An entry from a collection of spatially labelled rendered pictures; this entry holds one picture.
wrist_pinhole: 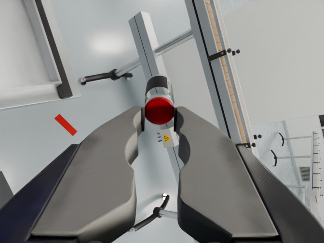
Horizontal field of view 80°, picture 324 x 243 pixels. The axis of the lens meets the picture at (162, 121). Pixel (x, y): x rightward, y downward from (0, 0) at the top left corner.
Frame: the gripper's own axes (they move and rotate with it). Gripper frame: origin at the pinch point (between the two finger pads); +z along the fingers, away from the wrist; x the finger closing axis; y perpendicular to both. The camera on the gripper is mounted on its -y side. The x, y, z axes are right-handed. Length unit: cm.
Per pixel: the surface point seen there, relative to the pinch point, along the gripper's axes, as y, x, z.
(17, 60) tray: 3.8, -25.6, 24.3
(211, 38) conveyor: 11, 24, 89
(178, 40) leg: 15, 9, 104
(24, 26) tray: -1.0, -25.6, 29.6
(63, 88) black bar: 9.5, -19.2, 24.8
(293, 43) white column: 19, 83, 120
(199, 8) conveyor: -1, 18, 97
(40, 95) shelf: 10.0, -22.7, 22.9
